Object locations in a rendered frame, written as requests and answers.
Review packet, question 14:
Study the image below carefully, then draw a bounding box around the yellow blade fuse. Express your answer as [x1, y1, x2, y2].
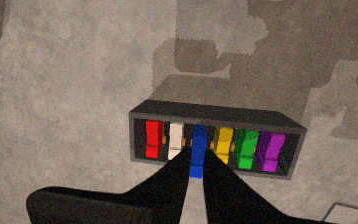
[213, 126, 233, 165]

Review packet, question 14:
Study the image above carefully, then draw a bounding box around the white fuse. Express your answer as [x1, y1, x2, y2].
[168, 122, 184, 160]

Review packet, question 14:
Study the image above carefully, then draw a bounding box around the dark grey fuse block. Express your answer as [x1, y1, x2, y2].
[129, 99, 308, 180]

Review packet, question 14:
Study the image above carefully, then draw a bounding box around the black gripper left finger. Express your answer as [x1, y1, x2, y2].
[26, 147, 192, 224]

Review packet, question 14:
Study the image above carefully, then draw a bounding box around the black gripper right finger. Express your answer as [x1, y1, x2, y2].
[203, 150, 334, 224]

